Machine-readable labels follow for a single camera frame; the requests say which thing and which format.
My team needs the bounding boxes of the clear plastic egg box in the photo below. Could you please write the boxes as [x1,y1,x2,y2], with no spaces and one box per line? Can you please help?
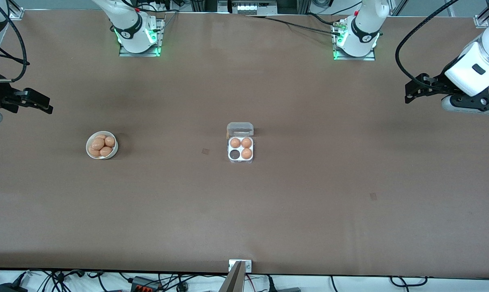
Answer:
[227,122,255,164]

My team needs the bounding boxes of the black box orange connectors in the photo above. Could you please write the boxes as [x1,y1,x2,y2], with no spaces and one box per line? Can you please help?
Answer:
[130,277,161,292]

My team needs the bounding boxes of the white round bowl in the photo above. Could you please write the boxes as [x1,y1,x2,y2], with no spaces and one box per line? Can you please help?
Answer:
[86,131,118,160]

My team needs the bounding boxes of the white power strip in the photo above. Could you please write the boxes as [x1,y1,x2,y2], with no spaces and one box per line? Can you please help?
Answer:
[231,0,278,15]

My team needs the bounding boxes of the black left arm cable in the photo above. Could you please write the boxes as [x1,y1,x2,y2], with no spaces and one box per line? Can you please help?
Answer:
[395,0,461,88]

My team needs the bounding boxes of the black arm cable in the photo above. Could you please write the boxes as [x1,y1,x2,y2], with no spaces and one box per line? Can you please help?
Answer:
[395,0,461,88]
[0,0,29,82]

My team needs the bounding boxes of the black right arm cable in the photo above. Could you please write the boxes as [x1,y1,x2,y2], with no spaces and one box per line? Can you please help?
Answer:
[0,0,29,82]

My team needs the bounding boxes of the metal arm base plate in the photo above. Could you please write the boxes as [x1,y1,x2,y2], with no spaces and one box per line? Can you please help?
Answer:
[119,18,163,57]
[333,24,376,61]

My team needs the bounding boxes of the black table cable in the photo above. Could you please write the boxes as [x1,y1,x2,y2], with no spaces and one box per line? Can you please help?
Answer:
[305,13,336,26]
[244,15,342,36]

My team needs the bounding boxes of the black looped floor cable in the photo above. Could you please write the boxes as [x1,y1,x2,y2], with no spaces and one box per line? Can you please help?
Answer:
[390,276,428,288]

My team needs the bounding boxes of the small metal bracket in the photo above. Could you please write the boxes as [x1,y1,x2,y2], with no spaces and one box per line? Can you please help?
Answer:
[229,260,253,273]

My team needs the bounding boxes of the grey camera pole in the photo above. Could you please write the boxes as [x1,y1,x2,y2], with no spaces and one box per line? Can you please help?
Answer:
[219,261,245,292]

